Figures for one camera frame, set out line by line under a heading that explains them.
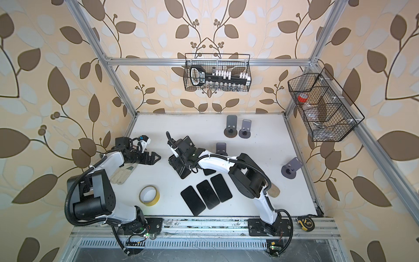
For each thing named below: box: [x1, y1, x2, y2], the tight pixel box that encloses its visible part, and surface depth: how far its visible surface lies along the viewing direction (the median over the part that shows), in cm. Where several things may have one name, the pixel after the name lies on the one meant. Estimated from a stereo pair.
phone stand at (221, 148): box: [215, 142, 229, 157], surface depth 93 cm
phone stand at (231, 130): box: [223, 114, 238, 139], surface depth 107 cm
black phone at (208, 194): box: [196, 179, 220, 210], surface depth 88 cm
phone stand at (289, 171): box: [280, 156, 304, 180], surface depth 89 cm
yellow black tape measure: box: [295, 215, 315, 232], surface depth 75 cm
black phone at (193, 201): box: [180, 185, 206, 217], surface depth 85 cm
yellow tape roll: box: [139, 185, 161, 207], surface depth 84 cm
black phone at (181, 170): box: [168, 155, 192, 180], surface depth 80 cm
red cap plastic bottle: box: [297, 92, 320, 119], surface depth 84 cm
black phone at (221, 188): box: [210, 173, 233, 203], surface depth 88 cm
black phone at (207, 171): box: [202, 168, 217, 176], surface depth 93 cm
